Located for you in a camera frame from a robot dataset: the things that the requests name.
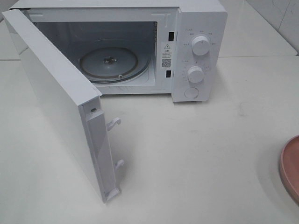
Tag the glass microwave turntable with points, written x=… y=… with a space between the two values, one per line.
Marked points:
x=113 y=64

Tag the white microwave oven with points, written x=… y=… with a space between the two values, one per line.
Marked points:
x=162 y=29

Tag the round white door button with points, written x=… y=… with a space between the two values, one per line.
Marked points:
x=191 y=93

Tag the white dial knob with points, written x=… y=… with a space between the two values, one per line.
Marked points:
x=195 y=74
x=200 y=45

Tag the pink round plate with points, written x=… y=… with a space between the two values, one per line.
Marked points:
x=289 y=168

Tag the white microwave door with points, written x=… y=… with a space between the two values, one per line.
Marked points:
x=69 y=100

